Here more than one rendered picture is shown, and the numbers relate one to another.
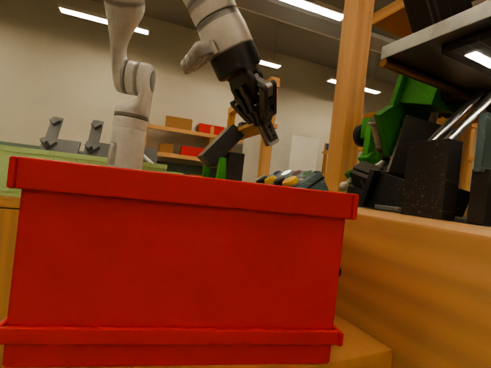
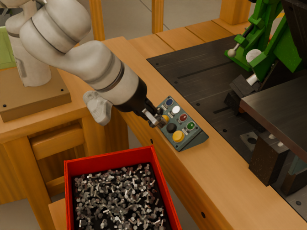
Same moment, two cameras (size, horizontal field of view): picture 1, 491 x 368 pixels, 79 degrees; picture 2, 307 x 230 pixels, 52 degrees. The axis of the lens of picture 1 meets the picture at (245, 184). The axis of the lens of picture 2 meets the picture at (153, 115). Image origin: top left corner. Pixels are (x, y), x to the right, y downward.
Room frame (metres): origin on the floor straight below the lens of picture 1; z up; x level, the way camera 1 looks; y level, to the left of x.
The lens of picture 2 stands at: (-0.02, 0.01, 1.47)
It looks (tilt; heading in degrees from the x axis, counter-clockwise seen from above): 41 degrees down; 357
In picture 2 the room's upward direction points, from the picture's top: straight up
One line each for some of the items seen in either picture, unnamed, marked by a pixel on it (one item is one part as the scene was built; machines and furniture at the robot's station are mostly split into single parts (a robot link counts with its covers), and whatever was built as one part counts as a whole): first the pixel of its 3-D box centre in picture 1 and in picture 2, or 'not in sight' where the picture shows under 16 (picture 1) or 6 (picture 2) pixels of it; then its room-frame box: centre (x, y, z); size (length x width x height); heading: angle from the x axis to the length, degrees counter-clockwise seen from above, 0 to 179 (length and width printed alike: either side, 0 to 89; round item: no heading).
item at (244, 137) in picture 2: (394, 209); (252, 141); (0.53, -0.27, 0.90); 0.06 x 0.04 x 0.01; 18
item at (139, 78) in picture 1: (135, 93); (18, 4); (0.84, 0.34, 1.14); 0.09 x 0.09 x 0.17; 5
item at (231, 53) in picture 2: (348, 182); (235, 48); (0.90, -0.31, 0.96); 0.06 x 0.03 x 0.06; 115
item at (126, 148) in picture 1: (127, 149); (30, 54); (0.85, 0.34, 0.98); 0.09 x 0.09 x 0.17; 28
